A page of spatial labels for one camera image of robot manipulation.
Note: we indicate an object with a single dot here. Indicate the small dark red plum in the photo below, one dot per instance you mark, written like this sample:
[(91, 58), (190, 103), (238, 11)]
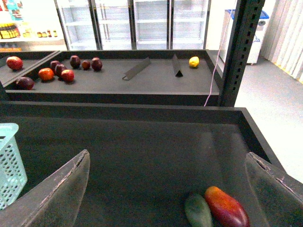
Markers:
[(86, 64)]

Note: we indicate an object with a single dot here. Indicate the black lower display tray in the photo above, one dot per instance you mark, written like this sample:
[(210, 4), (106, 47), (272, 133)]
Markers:
[(144, 160)]

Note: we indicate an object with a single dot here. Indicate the yellow lemon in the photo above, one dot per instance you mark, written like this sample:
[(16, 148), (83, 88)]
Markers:
[(194, 62)]

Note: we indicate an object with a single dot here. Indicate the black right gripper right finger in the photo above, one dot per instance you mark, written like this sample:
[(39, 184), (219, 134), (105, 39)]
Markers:
[(280, 197)]

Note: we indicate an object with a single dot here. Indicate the right metal rack post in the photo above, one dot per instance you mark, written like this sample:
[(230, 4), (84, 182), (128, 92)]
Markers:
[(247, 13)]

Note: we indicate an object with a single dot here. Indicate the orange fruit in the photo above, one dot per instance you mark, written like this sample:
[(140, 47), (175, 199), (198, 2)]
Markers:
[(46, 74)]

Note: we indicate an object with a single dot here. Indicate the black upper display tray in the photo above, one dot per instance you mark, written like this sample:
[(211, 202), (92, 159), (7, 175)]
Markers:
[(155, 85)]

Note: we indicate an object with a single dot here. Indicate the dark plum middle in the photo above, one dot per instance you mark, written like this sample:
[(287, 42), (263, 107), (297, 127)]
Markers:
[(59, 68)]

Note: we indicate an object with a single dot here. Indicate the black shelf divider left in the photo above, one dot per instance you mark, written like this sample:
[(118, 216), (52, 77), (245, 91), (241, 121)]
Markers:
[(137, 69)]

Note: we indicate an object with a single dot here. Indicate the black display tray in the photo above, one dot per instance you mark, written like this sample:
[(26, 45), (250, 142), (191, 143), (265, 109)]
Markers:
[(144, 160), (155, 85)]

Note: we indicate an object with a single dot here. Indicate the red orange mango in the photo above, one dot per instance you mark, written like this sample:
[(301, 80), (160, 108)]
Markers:
[(227, 210)]

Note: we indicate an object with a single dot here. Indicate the store shelf with bottles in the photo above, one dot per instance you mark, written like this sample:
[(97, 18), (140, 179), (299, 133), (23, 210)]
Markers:
[(30, 25)]

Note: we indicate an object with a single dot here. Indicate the glass door refrigerator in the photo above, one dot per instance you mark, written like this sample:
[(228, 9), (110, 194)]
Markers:
[(134, 24)]

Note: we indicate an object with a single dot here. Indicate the dark plum right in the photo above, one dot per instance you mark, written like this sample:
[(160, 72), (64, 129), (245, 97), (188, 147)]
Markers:
[(96, 64)]

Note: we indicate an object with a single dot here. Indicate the red apple in pile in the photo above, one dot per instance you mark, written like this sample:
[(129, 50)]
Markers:
[(67, 75)]

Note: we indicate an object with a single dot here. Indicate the light teal plastic basket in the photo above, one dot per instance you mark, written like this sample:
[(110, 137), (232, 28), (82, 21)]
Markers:
[(13, 177)]

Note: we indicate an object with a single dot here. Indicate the dark plum back centre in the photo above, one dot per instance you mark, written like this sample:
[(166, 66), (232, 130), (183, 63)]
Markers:
[(75, 61)]

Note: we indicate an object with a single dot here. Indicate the dark plum back left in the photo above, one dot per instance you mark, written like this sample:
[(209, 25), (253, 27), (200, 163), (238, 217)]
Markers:
[(53, 64)]

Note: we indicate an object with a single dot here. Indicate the red apple behind post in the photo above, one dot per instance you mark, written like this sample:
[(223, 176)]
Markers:
[(14, 63)]

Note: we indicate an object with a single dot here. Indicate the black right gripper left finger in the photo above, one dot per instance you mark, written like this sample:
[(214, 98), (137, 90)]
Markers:
[(56, 201)]

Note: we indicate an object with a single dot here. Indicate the black upper left tray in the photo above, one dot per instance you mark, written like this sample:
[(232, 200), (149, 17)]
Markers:
[(30, 60)]

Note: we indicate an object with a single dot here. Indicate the dark plum front left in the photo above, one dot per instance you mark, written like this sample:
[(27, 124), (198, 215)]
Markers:
[(25, 83)]

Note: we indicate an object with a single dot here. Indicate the black shelf divider right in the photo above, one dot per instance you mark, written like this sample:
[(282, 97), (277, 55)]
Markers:
[(176, 67)]

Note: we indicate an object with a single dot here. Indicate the green avocado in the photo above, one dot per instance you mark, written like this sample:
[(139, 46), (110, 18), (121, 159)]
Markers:
[(197, 211)]

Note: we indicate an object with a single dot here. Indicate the black shelf divider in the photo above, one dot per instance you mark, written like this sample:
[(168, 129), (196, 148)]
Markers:
[(137, 69), (176, 67)]

